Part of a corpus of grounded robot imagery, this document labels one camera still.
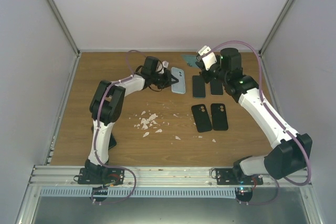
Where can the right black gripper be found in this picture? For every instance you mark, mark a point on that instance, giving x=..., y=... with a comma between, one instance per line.
x=202, y=74

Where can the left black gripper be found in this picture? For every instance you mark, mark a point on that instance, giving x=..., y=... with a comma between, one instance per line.
x=168, y=80

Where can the light blue phone case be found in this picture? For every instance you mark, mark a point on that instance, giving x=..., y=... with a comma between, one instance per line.
x=179, y=87

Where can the black smartphone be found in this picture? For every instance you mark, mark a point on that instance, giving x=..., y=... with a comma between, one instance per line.
x=216, y=87

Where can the black phone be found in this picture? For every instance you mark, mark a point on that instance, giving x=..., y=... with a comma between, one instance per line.
x=112, y=142
x=198, y=87

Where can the black phone case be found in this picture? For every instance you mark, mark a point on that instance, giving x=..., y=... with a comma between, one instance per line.
x=219, y=117
x=201, y=118

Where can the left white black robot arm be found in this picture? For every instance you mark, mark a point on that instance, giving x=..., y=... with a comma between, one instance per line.
x=107, y=103

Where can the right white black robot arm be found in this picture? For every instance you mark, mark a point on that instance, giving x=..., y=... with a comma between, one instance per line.
x=290, y=150

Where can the white debris pile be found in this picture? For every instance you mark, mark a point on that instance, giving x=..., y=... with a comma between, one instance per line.
x=171, y=120

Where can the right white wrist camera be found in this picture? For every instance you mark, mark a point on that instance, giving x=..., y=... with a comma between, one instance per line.
x=205, y=58

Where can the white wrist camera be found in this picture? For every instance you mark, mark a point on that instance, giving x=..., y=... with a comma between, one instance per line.
x=162, y=66
x=205, y=58

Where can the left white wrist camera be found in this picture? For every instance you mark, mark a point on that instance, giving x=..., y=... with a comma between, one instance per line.
x=162, y=66

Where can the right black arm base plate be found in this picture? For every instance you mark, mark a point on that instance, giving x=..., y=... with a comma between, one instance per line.
x=234, y=176

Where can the left aluminium frame post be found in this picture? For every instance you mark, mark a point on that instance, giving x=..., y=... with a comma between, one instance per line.
x=55, y=10

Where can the aluminium frame post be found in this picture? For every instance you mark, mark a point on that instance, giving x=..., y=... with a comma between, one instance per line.
x=55, y=10
x=279, y=20

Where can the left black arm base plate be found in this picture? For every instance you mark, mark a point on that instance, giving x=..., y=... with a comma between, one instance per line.
x=100, y=176

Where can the right aluminium frame post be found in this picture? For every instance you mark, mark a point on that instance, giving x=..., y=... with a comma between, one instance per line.
x=279, y=20

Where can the aluminium front rail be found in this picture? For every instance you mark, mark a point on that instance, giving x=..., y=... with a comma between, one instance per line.
x=147, y=176

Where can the slotted grey cable duct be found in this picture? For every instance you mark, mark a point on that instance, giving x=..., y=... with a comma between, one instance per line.
x=140, y=192

